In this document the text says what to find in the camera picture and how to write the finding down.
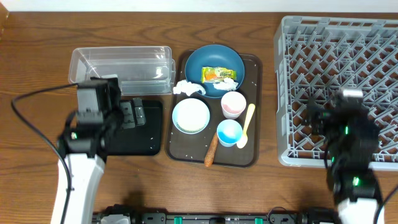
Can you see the dark brown serving tray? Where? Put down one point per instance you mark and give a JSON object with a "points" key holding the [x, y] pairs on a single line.
{"points": [[193, 147]]}

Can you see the yellow snack wrapper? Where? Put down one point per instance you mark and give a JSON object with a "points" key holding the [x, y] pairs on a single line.
{"points": [[216, 74]]}

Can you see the white tissue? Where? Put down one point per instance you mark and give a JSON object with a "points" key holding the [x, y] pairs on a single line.
{"points": [[188, 88], [228, 84]]}

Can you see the black tray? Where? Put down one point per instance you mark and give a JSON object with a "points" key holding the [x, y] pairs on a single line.
{"points": [[142, 140]]}

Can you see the clear plastic waste bin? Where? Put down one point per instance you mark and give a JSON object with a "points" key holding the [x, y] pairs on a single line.
{"points": [[140, 70]]}

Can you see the grey dishwasher rack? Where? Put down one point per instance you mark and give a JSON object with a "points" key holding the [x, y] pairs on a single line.
{"points": [[315, 57]]}

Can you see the orange carrot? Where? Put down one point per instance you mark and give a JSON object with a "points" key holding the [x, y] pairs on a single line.
{"points": [[210, 155]]}

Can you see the pink cup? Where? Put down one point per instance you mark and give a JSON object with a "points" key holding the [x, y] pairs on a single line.
{"points": [[233, 104]]}

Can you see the blue cup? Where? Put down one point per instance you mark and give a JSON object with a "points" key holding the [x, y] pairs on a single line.
{"points": [[229, 132]]}

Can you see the dark blue plate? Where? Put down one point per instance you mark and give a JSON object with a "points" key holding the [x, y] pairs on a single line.
{"points": [[213, 56]]}

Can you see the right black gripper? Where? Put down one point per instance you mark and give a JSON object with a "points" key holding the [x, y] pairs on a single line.
{"points": [[321, 117]]}

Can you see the yellow plastic spoon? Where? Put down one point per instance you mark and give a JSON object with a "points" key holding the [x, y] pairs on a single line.
{"points": [[244, 138]]}

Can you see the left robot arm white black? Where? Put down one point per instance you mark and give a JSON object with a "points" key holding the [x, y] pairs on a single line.
{"points": [[100, 127]]}

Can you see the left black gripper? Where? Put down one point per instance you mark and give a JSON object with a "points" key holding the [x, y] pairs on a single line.
{"points": [[127, 108]]}

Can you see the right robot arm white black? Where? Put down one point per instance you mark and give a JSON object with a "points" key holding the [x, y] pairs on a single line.
{"points": [[351, 140]]}

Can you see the light blue bowl with rice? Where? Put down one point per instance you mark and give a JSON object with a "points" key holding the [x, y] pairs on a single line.
{"points": [[191, 116]]}

